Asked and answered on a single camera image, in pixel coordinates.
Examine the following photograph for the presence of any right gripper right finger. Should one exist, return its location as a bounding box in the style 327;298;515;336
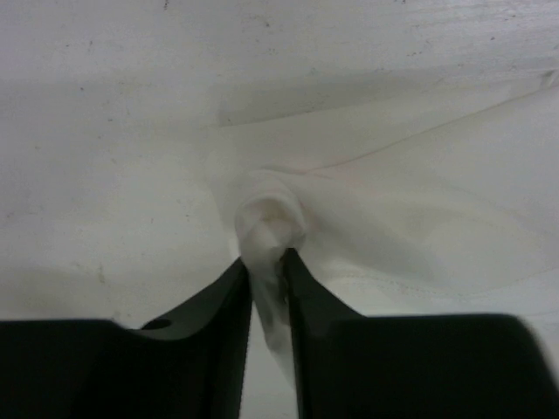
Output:
282;250;558;418

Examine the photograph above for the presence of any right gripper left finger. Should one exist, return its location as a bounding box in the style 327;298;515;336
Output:
1;261;252;418

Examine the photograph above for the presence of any white tank top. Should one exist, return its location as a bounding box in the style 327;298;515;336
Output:
206;86;558;377

